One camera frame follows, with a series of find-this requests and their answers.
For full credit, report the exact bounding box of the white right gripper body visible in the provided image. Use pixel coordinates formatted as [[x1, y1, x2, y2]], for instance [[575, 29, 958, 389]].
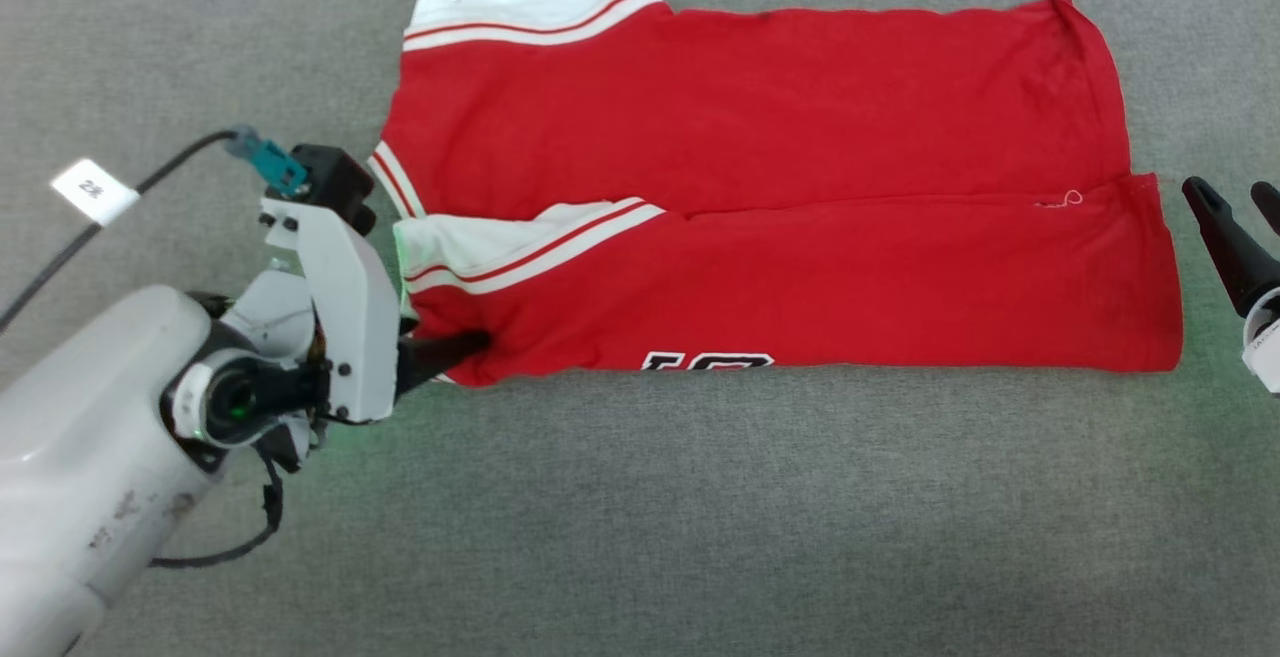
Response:
[[1243, 285, 1280, 396]]

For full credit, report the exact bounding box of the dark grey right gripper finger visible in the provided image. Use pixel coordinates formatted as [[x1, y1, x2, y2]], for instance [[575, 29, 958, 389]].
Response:
[[1183, 176, 1280, 319], [1250, 180, 1280, 238]]

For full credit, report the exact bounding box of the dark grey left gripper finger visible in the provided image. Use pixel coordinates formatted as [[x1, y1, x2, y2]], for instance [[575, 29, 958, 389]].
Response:
[[398, 329, 493, 398]]

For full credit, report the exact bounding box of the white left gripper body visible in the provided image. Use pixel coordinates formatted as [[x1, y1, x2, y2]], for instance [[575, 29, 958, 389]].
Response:
[[260, 197, 402, 425]]

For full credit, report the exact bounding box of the red and white jersey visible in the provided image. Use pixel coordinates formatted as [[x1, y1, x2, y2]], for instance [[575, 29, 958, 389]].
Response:
[[365, 0, 1186, 388]]

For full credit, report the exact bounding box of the grey fabric sofa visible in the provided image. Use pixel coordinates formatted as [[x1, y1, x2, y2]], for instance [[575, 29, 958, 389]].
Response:
[[0, 0, 1280, 657]]

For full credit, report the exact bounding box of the black cable teal connector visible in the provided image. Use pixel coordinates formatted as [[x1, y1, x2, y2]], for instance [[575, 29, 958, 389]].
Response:
[[0, 125, 309, 333]]

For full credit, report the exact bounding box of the thin black cable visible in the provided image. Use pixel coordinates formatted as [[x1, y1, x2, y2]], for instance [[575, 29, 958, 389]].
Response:
[[150, 447, 286, 570]]

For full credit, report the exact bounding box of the white paper cable tag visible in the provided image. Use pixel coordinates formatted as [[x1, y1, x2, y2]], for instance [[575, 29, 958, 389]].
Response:
[[50, 157, 141, 228]]

